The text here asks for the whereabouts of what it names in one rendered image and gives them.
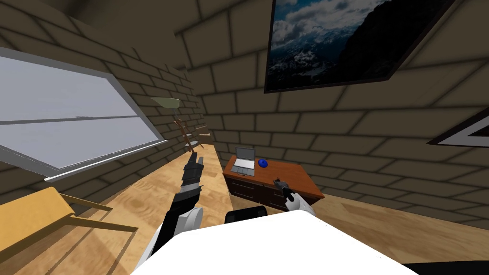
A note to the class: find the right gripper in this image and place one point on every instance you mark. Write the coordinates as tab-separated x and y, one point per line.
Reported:
281	185

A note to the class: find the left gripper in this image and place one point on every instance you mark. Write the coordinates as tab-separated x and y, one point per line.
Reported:
192	176

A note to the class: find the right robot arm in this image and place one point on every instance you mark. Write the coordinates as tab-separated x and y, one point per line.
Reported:
297	202

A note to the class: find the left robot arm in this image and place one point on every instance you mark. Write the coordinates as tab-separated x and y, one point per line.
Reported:
174	217

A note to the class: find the brown wooden desk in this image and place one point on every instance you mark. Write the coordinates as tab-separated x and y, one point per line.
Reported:
290	179

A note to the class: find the blue round object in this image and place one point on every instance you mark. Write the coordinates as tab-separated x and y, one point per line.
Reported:
263	163

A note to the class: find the grey laptop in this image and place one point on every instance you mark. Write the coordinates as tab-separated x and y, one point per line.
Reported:
244	162

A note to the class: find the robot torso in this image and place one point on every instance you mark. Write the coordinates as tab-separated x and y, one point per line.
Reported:
275	248

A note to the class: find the floor lamp with pale shade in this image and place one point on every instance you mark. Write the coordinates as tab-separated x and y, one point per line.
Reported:
167	102

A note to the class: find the large grey window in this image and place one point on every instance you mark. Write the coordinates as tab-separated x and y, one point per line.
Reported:
68	110

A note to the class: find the mountain landscape picture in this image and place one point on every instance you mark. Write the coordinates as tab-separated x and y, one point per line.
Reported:
344	38

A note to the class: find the yellow wooden chair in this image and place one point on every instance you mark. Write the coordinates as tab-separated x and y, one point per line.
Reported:
30	214

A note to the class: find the dark framed white picture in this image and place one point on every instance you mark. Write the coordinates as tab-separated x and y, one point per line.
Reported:
468	133

